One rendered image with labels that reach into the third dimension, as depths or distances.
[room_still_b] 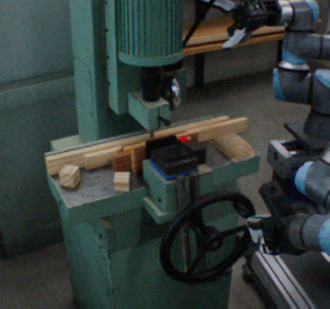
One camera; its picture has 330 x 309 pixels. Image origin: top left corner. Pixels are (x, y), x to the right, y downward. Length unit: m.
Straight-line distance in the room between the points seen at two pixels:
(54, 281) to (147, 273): 0.94
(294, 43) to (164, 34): 0.40
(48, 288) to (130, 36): 1.41
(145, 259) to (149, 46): 0.62
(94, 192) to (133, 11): 0.48
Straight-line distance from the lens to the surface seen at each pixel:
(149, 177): 1.31
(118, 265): 1.45
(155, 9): 1.25
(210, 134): 1.56
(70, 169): 1.34
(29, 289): 2.37
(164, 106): 1.38
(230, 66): 4.63
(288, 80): 1.76
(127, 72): 1.45
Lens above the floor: 1.62
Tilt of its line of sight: 28 degrees down
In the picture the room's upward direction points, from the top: straight up
